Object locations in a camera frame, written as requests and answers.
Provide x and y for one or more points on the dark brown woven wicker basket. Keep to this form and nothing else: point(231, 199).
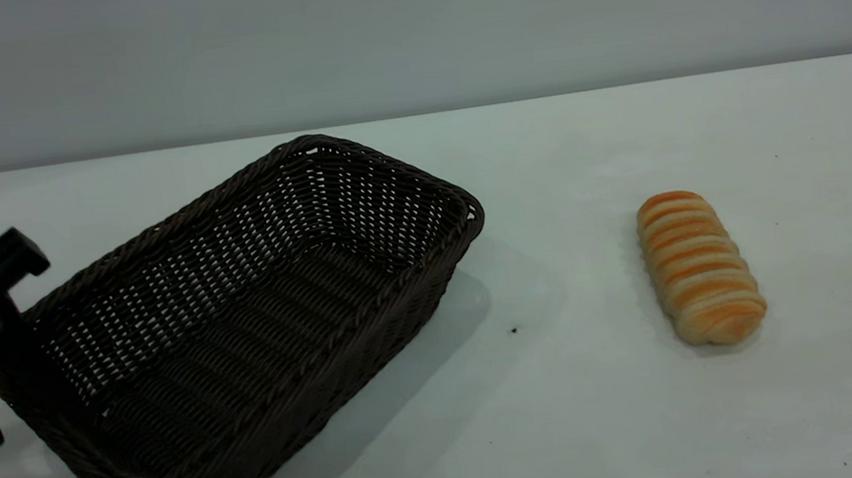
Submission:
point(245, 329)

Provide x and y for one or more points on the striped golden bread roll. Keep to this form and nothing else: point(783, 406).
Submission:
point(698, 266)

